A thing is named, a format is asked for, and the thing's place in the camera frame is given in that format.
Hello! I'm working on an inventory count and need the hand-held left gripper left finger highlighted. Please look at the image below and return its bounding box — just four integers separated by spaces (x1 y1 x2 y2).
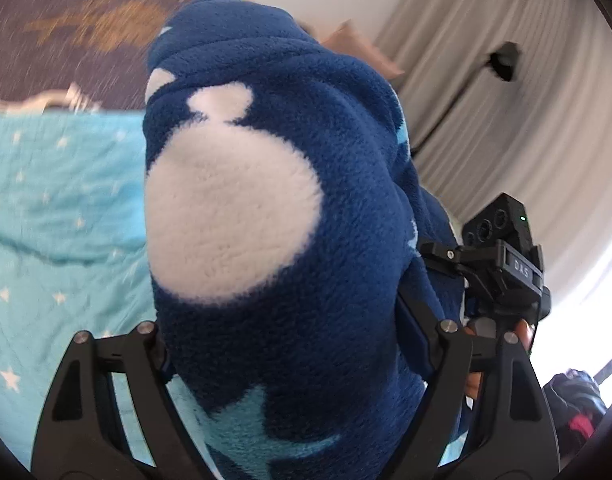
30 322 212 480

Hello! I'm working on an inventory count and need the person's right hand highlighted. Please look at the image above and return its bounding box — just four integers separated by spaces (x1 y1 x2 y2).
463 317 538 398

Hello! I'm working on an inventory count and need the turquoise star blanket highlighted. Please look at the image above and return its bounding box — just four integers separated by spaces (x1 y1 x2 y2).
0 110 212 471

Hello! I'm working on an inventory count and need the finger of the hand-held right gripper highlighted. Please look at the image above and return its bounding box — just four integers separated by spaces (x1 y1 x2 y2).
418 240 471 279

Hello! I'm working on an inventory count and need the beige curtain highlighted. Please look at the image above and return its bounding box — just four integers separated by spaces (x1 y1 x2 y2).
373 0 612 281

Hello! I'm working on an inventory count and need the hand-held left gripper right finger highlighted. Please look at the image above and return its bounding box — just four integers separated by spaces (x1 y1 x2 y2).
381 290 562 480

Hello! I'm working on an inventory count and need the beige pillow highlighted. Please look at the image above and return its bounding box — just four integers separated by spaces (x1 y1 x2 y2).
298 19 407 78

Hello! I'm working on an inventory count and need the blue fleece pajama jacket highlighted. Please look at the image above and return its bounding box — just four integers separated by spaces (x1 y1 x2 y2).
142 0 474 480

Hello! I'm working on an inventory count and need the grey deer print mattress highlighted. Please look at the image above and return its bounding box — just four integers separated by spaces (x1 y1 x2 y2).
0 0 227 113

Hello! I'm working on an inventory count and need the dark clothes heap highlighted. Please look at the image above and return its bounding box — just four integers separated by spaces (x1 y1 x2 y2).
541 367 609 466

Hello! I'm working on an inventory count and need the black floor lamp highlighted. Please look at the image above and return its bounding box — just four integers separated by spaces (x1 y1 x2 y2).
411 41 522 156

